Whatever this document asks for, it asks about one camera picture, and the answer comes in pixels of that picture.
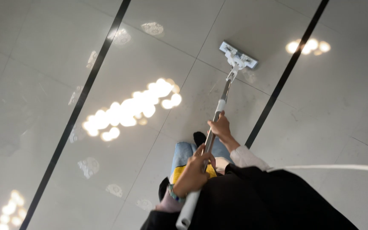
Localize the yellow garment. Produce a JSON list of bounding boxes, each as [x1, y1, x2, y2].
[[171, 164, 218, 185]]

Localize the person's black jacket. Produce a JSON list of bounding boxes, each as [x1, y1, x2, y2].
[[140, 164, 360, 230]]

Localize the person's black shoe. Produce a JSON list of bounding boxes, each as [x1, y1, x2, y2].
[[193, 131, 207, 148]]

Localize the person's blue jeans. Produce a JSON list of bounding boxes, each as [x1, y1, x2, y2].
[[171, 137, 233, 177]]

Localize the person's right hand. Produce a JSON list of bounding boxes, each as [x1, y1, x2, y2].
[[207, 111, 233, 142]]

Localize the person's left hand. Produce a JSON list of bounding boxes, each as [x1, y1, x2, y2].
[[172, 143, 217, 198]]

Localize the white mop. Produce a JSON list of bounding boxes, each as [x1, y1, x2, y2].
[[175, 40, 259, 230]]

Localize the green beaded bracelet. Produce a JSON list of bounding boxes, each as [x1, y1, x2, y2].
[[167, 183, 186, 204]]

